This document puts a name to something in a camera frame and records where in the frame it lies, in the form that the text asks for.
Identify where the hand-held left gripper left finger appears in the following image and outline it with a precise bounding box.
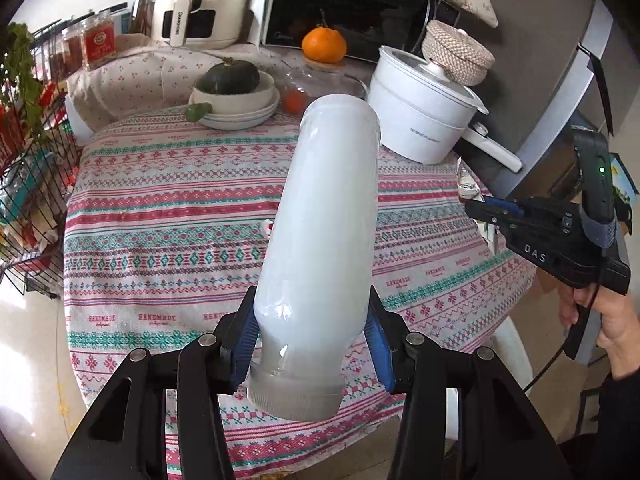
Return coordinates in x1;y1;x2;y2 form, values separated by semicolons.
50;287;261;480

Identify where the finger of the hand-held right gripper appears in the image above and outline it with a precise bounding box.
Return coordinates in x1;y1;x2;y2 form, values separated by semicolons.
464;197;526;227

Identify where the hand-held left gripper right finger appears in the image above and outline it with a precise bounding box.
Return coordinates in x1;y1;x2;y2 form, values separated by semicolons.
362;285;573;480

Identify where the white printed wrapper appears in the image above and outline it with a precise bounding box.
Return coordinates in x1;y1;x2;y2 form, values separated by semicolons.
456;157;496;256

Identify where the white stool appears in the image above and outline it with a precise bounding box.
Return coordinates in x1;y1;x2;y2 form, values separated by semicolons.
445;310;533;441

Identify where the white plastic bottle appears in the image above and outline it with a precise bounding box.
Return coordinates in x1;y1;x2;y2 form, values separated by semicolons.
246;94;383;421

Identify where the person's right forearm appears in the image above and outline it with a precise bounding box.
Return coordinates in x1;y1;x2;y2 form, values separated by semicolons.
557;370;640;480

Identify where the person's right hand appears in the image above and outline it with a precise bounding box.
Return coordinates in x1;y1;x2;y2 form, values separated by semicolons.
557;285;640;381

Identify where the blue printed box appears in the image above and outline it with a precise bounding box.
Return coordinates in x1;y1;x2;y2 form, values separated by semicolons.
610;152;640;226

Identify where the white electric pot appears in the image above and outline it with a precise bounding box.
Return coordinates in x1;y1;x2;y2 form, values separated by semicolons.
367;45;523;173

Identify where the grey refrigerator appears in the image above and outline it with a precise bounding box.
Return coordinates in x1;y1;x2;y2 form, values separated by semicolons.
452;0;616;201

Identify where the patterned striped tablecloth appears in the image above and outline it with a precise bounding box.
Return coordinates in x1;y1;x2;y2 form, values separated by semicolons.
62;107;538;480

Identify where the white ceramic plate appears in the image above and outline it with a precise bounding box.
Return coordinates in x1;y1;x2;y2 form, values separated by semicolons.
200;91;281;131

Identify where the glass jar with tomatoes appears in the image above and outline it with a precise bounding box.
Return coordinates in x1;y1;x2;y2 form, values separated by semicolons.
280;55;368;116

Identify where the small orange fruit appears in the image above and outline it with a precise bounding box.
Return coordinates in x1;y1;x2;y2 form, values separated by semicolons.
281;87;307;114

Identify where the white ceramic bowl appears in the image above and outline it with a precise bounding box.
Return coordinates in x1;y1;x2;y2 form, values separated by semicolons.
192;71;281;116

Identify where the orange mandarin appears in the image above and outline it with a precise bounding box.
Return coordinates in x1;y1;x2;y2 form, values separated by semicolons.
301;10;347;64

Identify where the black microwave oven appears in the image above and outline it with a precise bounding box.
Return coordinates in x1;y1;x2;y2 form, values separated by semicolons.
250;0;463;68

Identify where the dark green squash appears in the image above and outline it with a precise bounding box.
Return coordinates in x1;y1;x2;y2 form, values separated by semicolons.
198;57;261;96

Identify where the red label spice jar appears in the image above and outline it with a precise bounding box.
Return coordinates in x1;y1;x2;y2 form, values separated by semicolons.
80;10;118;72

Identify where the green leafy plant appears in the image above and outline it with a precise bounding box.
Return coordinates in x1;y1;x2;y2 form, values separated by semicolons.
0;22;46;136

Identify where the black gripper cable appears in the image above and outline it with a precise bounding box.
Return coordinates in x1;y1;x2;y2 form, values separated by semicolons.
520;260;603;396

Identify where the woven rope basket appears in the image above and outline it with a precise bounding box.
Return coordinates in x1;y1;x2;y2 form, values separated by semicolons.
421;20;496;86

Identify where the black wire rack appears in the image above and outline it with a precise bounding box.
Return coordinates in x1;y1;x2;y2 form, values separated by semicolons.
0;25;86;301

